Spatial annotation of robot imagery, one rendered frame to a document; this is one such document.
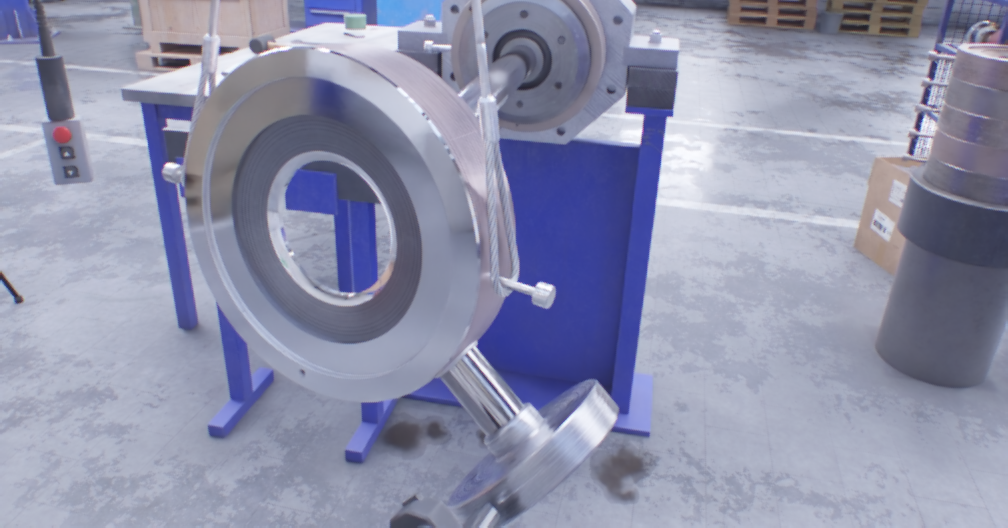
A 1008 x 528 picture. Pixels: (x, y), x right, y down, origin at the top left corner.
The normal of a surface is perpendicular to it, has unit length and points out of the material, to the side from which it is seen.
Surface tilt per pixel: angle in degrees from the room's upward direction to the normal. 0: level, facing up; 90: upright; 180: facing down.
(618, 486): 1
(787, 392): 0
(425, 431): 0
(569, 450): 48
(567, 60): 90
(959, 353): 90
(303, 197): 90
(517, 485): 67
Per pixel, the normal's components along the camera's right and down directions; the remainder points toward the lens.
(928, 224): -0.91, 0.15
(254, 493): 0.04, -0.91
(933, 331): -0.61, 0.31
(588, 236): -0.21, 0.40
